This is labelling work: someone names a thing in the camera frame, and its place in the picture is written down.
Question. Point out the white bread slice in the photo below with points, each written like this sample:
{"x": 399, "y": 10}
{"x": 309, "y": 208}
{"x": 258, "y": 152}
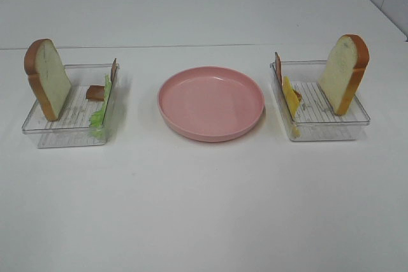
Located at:
{"x": 345, "y": 67}
{"x": 47, "y": 77}

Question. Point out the clear left plastic container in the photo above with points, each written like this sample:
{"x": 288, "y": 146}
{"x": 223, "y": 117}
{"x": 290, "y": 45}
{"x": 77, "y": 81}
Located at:
{"x": 72, "y": 128}

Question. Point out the pink round plate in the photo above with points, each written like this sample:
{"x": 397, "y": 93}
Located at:
{"x": 211, "y": 104}

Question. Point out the brown bacon strip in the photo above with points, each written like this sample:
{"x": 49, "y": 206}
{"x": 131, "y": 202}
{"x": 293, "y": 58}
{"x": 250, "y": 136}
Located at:
{"x": 99, "y": 92}

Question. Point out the clear right plastic container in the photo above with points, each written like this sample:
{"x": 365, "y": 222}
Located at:
{"x": 315, "y": 119}

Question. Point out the clear plastic container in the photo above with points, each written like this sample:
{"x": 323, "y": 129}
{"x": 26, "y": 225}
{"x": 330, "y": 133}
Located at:
{"x": 72, "y": 128}
{"x": 315, "y": 119}

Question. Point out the yellow cheese slice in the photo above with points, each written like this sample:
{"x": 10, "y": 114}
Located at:
{"x": 292, "y": 101}

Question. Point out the green lettuce leaf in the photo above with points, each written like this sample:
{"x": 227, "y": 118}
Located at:
{"x": 97, "y": 118}

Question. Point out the pink bacon strip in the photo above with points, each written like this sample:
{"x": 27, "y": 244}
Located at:
{"x": 279, "y": 75}

